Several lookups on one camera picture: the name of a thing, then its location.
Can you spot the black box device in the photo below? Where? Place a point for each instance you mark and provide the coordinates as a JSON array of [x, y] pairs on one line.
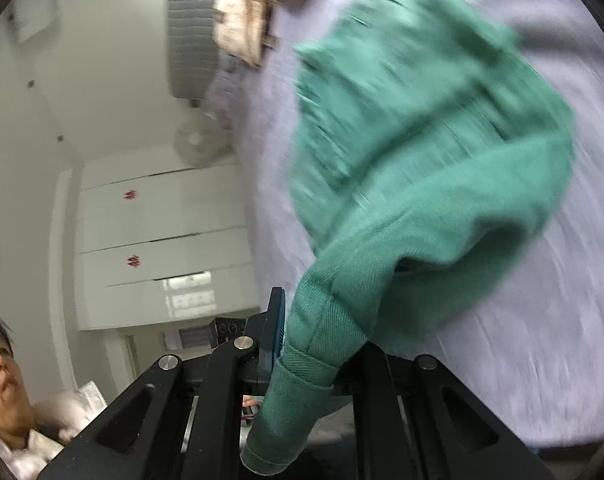
[[228, 331]]

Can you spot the lavender bed blanket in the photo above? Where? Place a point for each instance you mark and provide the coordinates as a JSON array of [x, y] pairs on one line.
[[506, 335]]

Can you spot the grey ribbed headboard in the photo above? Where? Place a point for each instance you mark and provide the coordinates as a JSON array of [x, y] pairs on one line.
[[194, 25]]

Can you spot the white wardrobe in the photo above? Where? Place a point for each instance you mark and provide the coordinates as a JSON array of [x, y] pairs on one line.
[[157, 240]]

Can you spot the white standing fan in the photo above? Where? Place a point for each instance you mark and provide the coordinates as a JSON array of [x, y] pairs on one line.
[[199, 137]]

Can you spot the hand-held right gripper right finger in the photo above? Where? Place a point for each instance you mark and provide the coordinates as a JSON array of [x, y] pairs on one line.
[[376, 410]]

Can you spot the person's head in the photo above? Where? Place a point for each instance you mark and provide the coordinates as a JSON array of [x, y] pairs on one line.
[[2, 375]]

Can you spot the green work jacket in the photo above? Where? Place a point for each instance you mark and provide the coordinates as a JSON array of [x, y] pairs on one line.
[[421, 170]]

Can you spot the beige crumpled cloth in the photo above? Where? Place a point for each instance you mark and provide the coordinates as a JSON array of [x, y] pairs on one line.
[[242, 15]]

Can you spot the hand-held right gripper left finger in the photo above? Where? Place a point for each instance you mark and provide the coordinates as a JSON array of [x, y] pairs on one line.
[[278, 327]]

